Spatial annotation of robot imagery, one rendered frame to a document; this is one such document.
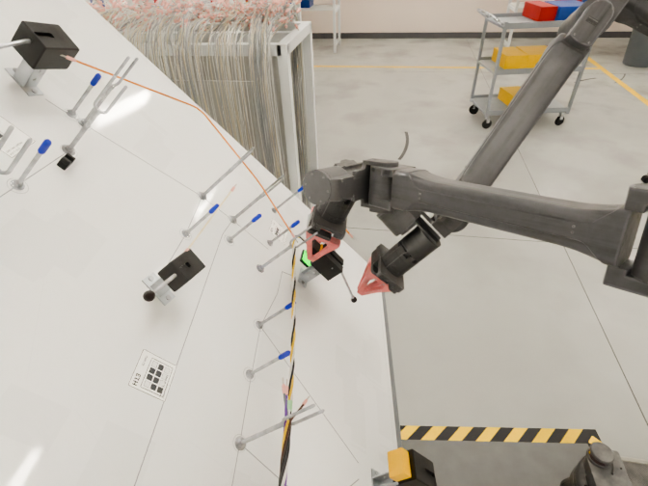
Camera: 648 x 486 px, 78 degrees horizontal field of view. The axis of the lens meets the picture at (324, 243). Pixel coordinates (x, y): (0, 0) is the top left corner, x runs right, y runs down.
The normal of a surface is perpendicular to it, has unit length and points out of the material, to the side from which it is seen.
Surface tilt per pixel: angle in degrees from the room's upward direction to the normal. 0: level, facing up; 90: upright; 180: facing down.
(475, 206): 76
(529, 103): 60
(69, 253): 50
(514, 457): 0
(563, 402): 0
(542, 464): 0
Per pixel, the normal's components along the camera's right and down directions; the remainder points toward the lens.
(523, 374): -0.04, -0.79
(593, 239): -0.76, 0.21
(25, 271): 0.74, -0.51
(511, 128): -0.22, 0.12
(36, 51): -0.26, 0.39
